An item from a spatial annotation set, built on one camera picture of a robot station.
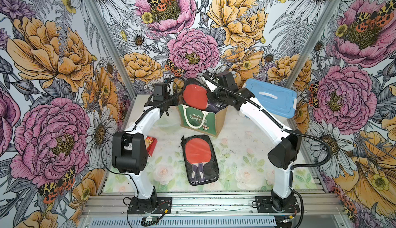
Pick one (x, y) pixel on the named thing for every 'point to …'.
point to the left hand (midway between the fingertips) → (177, 100)
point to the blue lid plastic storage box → (281, 101)
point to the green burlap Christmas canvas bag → (203, 121)
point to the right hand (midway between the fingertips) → (209, 92)
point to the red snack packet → (150, 145)
